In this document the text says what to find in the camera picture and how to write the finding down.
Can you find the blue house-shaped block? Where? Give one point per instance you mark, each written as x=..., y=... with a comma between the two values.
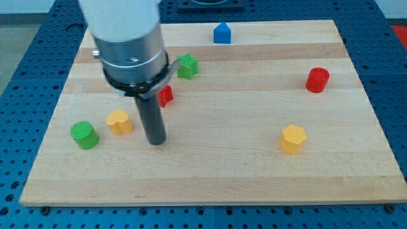
x=222, y=34

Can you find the wooden board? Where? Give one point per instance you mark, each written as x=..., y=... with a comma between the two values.
x=223, y=128

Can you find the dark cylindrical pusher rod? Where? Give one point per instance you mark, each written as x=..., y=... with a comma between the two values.
x=151, y=118

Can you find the yellow heart block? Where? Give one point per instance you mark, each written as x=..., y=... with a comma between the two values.
x=119, y=122

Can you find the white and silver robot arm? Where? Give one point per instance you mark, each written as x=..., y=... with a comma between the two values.
x=129, y=45

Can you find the green star block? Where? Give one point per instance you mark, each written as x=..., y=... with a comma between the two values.
x=189, y=66

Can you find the yellow hexagon block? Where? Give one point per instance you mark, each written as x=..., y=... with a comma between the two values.
x=292, y=139

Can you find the green cylinder block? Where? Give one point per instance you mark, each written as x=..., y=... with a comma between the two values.
x=84, y=135

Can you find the red star block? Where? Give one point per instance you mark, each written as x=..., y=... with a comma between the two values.
x=165, y=95

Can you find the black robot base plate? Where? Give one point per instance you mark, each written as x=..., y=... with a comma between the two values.
x=209, y=5

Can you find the red cylinder block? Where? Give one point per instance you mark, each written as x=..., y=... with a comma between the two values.
x=317, y=80

